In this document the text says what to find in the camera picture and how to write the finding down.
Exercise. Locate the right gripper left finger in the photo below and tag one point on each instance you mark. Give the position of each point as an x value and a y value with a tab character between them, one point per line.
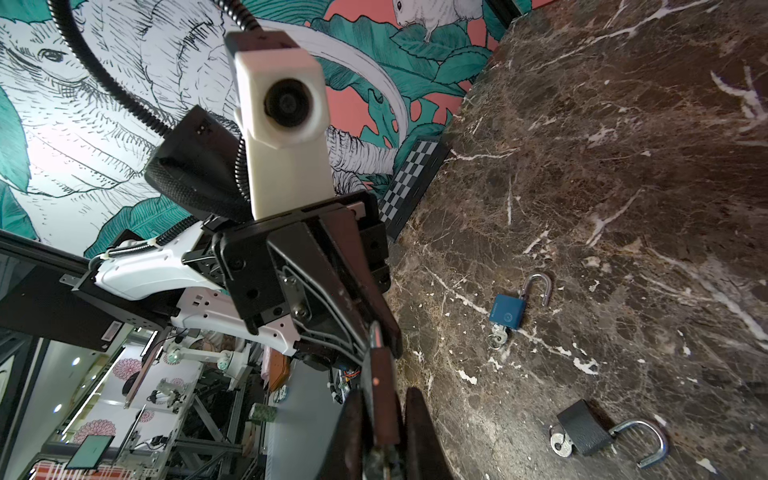
344	455

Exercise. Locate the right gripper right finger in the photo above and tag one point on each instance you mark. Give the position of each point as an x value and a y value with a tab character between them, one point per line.
424	455

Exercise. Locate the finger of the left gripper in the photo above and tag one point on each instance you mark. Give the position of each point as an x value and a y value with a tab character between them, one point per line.
322	301
341	228

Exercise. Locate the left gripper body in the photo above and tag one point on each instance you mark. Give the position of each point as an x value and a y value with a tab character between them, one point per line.
249	276

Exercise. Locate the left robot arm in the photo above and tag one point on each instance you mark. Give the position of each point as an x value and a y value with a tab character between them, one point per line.
201	165

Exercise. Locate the checkerboard calibration board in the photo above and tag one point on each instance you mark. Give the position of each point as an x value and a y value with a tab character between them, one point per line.
410	183

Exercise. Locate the middle black padlock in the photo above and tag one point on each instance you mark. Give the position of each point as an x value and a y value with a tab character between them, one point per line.
579	429

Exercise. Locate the left blue padlock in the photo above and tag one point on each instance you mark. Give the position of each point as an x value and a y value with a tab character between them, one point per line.
508	312

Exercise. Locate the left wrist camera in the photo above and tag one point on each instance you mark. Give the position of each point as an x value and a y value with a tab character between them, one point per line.
283	116

